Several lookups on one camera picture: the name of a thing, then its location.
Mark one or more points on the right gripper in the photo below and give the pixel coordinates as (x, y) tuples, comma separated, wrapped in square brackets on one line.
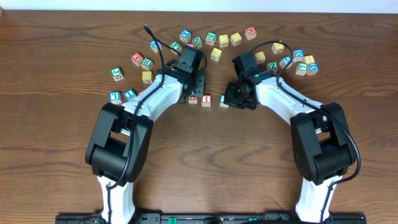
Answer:
[(234, 98)]

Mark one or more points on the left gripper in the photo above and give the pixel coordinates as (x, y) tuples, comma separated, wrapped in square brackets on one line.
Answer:
[(199, 86)]

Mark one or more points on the red A block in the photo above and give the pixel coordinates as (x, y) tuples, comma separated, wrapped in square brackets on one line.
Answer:
[(193, 100)]

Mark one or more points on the blue 2 block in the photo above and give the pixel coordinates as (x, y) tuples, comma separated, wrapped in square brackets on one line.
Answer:
[(222, 103)]

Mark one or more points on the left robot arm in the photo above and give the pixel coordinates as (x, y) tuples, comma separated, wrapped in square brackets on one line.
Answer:
[(119, 144)]

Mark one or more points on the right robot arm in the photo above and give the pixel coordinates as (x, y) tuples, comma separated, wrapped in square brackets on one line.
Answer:
[(322, 145)]

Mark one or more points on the yellow block middle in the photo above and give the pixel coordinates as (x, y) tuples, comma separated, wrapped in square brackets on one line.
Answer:
[(216, 54)]

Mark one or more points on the yellow C block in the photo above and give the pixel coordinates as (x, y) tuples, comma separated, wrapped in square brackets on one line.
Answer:
[(260, 57)]

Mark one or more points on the green Z block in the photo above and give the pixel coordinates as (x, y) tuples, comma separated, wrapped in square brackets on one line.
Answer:
[(273, 66)]

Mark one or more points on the green N block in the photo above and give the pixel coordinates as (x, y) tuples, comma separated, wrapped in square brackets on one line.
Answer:
[(197, 42)]

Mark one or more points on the yellow G block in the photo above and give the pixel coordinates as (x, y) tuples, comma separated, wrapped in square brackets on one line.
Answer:
[(147, 77)]

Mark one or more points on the green B block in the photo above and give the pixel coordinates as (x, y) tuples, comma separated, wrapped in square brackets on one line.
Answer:
[(210, 38)]

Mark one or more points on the blue X block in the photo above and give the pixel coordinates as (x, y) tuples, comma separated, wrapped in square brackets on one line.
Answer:
[(185, 36)]

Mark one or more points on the blue 5 block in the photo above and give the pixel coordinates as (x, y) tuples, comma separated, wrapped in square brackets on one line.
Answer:
[(286, 62)]

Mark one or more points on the green R block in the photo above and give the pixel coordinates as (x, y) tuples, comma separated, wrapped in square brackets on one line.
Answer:
[(147, 64)]

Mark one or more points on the yellow block top right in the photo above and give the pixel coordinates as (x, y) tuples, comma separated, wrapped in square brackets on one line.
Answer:
[(235, 39)]

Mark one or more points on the yellow block top left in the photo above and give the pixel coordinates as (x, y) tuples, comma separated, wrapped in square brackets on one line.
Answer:
[(223, 40)]

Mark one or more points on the yellow A block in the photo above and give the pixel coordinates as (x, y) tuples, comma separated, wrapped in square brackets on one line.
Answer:
[(277, 47)]

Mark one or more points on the blue P block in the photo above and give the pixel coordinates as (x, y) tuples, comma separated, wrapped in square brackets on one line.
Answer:
[(155, 45)]

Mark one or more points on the red H block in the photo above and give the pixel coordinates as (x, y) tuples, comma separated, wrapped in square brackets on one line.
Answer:
[(250, 32)]

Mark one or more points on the green 7 block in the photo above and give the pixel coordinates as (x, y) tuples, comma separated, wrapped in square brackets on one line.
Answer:
[(301, 69)]

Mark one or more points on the red E block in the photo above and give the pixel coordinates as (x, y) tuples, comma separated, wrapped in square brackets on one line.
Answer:
[(137, 59)]

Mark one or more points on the blue D block upper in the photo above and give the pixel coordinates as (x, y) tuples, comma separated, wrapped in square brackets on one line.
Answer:
[(298, 55)]

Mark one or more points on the blue d block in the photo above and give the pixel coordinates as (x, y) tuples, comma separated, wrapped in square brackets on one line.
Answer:
[(298, 55), (312, 68)]

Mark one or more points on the blue D block right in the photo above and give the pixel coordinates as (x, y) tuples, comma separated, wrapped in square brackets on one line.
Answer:
[(312, 68)]

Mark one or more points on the yellow 8 block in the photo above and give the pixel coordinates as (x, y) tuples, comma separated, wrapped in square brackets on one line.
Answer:
[(308, 59)]

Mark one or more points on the green J block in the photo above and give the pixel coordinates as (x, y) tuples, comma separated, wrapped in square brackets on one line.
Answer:
[(117, 74)]

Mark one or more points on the blue L block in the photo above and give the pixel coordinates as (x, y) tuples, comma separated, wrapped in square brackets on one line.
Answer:
[(115, 98)]

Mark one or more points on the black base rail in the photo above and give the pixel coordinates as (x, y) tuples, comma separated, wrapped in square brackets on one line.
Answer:
[(156, 218)]

